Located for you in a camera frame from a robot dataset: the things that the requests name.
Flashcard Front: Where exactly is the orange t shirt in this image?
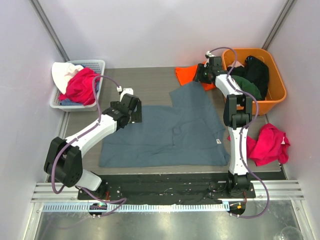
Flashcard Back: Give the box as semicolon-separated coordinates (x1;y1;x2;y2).
175;64;216;91

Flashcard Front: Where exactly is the grey-blue t shirt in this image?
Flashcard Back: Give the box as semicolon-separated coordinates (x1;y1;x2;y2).
99;82;230;168

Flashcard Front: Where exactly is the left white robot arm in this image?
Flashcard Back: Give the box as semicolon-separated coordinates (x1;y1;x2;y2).
44;88;142;200

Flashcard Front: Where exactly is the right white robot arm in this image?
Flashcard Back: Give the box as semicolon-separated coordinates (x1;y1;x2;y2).
193;53;253;198

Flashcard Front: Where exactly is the white garment in tub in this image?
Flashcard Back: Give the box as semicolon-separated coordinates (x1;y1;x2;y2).
227;61;245;71

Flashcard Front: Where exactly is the dark green garment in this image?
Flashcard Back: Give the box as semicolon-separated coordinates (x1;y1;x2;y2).
231;75;262;101

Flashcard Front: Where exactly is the black garment in tub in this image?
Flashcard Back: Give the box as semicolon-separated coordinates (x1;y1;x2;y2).
231;55;270;101

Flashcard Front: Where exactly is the pink shirt in basket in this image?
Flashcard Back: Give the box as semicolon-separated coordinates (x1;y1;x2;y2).
58;67;100;106

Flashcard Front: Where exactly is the blue cloth in basket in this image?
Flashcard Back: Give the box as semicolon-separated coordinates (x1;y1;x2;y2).
59;99;75;106

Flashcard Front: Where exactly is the orange plastic tub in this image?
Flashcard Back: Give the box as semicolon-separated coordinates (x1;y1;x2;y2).
222;48;287;116

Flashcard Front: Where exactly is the white cloth in basket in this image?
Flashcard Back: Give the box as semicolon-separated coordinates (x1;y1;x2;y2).
51;62;84;94

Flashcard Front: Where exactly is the pink shirt on table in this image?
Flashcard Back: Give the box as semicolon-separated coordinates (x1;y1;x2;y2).
226;122;291;168

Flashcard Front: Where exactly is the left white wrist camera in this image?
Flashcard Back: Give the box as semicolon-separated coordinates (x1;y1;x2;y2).
116;86;134;101

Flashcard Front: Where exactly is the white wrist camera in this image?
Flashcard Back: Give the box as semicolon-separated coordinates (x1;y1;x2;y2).
204;51;214;67
116;86;134;101

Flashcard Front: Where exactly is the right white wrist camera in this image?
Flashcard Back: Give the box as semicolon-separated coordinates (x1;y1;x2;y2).
204;51;214;67

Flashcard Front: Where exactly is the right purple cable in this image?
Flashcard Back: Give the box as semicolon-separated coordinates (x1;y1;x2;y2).
208;46;270;220

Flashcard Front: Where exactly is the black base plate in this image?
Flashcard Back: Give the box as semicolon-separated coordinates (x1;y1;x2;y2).
91;173;260;205

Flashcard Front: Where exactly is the white slotted cable duct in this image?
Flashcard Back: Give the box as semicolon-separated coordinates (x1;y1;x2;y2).
42;202;230;213

